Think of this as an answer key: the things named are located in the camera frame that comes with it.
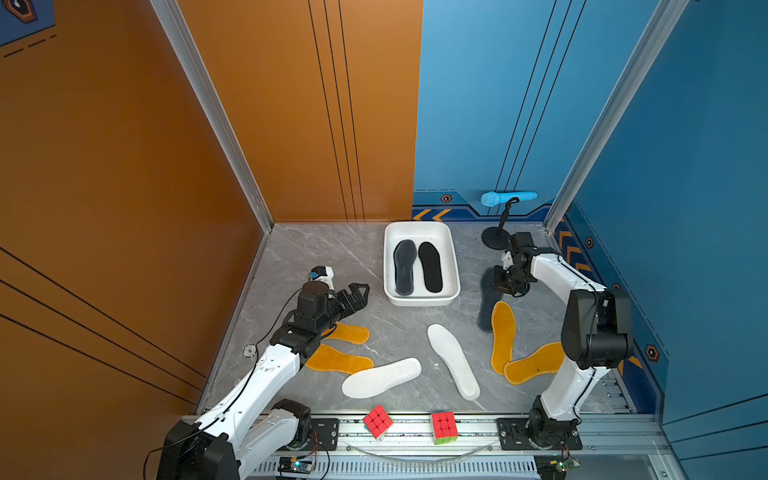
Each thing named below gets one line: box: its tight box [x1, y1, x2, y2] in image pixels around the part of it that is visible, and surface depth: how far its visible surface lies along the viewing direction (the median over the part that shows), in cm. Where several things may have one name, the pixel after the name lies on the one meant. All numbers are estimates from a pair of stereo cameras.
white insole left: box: [341, 358, 422, 399], surface depth 84 cm
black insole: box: [418, 241, 443, 293], surface depth 108 cm
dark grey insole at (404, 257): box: [393, 239, 417, 296], surface depth 107 cm
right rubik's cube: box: [431, 411, 459, 445], surface depth 72 cm
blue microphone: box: [480, 191, 538, 208], surface depth 98 cm
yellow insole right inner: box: [490, 300, 517, 375], surface depth 92 cm
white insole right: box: [427, 324, 481, 401], surface depth 87 cm
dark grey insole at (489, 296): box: [477, 266, 503, 333], surface depth 98 cm
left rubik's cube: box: [362, 404, 394, 441], surface depth 72 cm
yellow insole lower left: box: [305, 344, 374, 375], surface depth 87 cm
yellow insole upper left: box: [322, 322, 370, 345], surface depth 91 cm
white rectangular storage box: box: [383, 220, 461, 307], surface depth 107 cm
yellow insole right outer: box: [504, 342, 565, 386], surface depth 85 cm
